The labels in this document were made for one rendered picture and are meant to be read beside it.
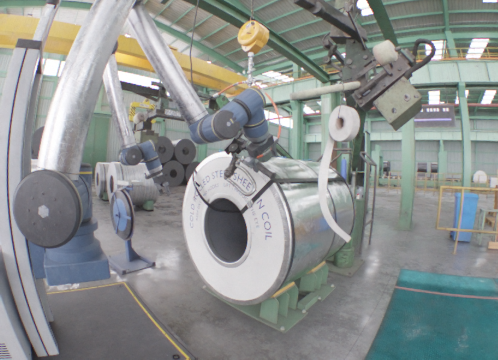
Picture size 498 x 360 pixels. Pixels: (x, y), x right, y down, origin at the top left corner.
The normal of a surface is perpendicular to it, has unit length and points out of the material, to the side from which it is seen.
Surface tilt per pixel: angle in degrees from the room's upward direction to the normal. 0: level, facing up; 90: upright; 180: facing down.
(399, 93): 90
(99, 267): 90
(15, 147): 90
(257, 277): 90
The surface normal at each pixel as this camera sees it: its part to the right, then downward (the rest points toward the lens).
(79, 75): 0.68, 0.06
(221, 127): 0.46, 0.08
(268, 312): -0.68, -0.01
